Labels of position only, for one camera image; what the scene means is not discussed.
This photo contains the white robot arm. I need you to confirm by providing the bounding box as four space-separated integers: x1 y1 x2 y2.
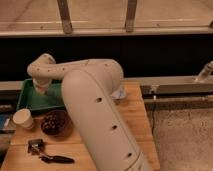
27 54 153 171

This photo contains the green plastic tray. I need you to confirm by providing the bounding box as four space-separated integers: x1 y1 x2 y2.
16 79 64 112

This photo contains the white paper cup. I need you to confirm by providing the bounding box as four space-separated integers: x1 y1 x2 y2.
13 108 34 129

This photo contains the dark bowl with contents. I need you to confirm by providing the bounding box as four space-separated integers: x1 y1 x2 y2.
40 110 72 136

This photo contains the blue object at edge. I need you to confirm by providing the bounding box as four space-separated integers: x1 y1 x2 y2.
0 114 11 130

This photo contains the black handled brush tool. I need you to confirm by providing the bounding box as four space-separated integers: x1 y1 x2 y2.
27 139 75 164

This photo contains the metal window frame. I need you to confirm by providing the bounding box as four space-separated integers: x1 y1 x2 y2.
0 0 213 37

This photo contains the metal rail beam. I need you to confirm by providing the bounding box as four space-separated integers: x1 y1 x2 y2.
126 75 213 95

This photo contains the metal lever handle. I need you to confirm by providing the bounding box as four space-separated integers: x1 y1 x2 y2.
195 61 213 83

